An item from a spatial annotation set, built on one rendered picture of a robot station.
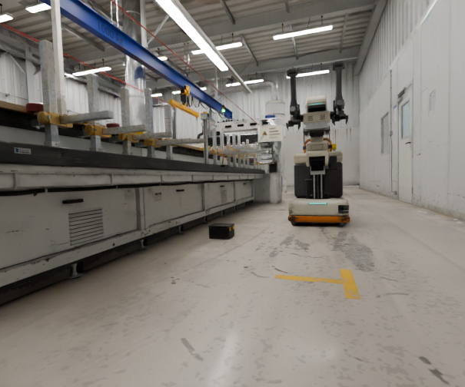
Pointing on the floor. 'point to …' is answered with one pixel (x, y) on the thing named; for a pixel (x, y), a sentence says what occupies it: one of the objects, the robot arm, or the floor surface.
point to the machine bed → (78, 216)
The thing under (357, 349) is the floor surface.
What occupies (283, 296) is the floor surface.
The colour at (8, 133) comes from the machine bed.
